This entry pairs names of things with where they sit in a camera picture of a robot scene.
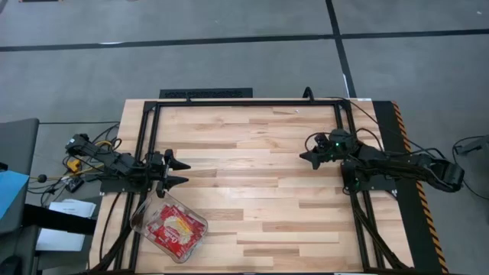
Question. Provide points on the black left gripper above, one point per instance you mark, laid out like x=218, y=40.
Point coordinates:
x=160, y=172

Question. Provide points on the black yellow-striped hazard mat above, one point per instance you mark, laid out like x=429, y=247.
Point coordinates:
x=386, y=122

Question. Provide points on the black flat bar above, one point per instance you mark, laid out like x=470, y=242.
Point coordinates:
x=57, y=220

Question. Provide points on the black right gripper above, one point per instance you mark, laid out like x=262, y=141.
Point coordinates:
x=332, y=147

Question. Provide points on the white paper sheet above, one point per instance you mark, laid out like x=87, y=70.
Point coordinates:
x=72, y=208
x=59, y=240

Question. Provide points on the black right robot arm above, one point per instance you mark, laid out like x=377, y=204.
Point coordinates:
x=401, y=164

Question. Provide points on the small black device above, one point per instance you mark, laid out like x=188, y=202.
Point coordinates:
x=73, y=184

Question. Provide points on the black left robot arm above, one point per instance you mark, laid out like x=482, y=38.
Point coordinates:
x=114, y=164

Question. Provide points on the gray floor device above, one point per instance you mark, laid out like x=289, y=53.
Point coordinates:
x=477, y=145

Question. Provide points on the blue flat box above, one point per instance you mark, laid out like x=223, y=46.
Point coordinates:
x=11, y=191

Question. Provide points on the red popcorn bag clear wrap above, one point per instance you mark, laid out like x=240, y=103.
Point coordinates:
x=175, y=233
x=172, y=212

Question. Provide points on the clear plastic container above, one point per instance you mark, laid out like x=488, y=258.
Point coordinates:
x=153, y=202

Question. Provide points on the black ball knob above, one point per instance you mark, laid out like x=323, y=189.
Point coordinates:
x=42, y=178

